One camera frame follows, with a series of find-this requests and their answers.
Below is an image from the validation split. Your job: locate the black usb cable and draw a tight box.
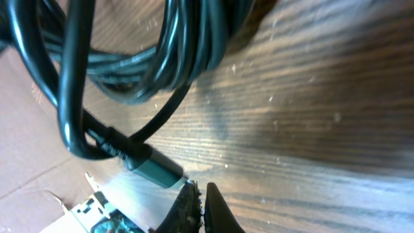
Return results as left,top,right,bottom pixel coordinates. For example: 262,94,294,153
0,0,259,190

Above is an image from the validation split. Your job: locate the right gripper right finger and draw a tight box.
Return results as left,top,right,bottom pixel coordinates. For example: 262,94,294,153
204,183,245,233

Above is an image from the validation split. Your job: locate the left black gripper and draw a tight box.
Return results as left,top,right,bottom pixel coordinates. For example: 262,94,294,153
41,173,143,233

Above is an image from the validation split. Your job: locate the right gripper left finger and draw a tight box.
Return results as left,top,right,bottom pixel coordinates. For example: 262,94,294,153
155,181,201,233

